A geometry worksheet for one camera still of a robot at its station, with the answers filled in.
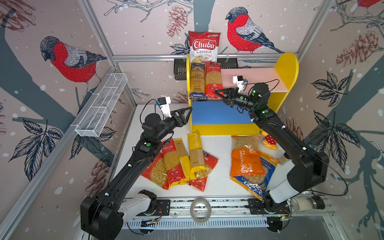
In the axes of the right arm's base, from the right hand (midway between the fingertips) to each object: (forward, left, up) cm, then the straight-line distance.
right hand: (211, 96), depth 67 cm
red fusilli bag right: (-23, +4, -38) cm, 44 cm away
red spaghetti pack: (-23, +18, -32) cm, 44 cm away
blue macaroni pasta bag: (-26, -26, -39) cm, 54 cm away
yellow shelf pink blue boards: (+7, -3, -23) cm, 24 cm away
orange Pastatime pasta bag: (-13, -21, -36) cm, 44 cm away
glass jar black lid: (-34, -48, -40) cm, 71 cm away
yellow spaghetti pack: (-10, +8, -36) cm, 38 cm away
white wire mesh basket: (-6, +58, -8) cm, 59 cm away
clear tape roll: (-34, +5, -42) cm, 54 cm away
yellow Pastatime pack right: (-1, +10, -37) cm, 38 cm away
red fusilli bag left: (-23, +30, -36) cm, 52 cm away
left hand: (-6, +10, -2) cm, 12 cm away
